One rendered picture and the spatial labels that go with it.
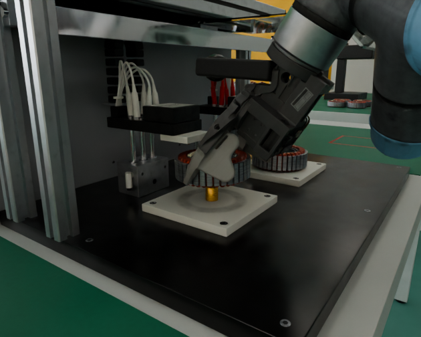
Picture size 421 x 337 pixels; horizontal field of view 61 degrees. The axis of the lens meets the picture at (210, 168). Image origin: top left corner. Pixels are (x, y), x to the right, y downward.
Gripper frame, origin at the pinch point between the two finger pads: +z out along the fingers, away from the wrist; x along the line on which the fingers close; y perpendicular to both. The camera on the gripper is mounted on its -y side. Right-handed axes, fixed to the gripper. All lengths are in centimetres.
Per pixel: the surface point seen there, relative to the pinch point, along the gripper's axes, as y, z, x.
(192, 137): -4.3, -2.9, -1.5
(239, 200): 5.9, 2.1, 2.2
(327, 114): -19, 25, 158
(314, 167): 8.6, 0.5, 27.2
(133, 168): -10.0, 8.0, -3.5
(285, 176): 6.5, 1.8, 18.1
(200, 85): -26.2, 4.6, 31.4
